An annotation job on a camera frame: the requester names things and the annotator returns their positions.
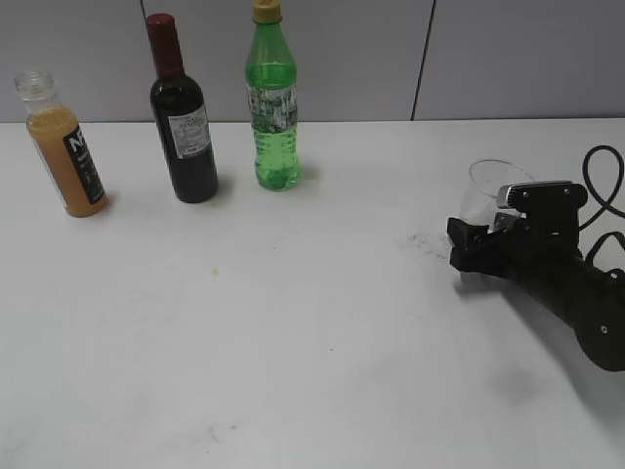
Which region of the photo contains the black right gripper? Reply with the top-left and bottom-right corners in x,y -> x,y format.
446,183 -> 624,372

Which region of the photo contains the green plastic soda bottle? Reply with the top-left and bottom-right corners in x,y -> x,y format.
245,1 -> 301,192

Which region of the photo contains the transparent plastic cup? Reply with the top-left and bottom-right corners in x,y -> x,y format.
458,159 -> 534,228

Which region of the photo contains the dark red wine bottle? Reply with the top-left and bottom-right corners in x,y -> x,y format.
146,13 -> 219,203

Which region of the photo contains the silver camera on right gripper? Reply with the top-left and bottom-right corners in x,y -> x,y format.
495,181 -> 571,211

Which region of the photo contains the NFC orange juice bottle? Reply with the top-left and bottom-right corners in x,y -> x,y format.
15,71 -> 107,218

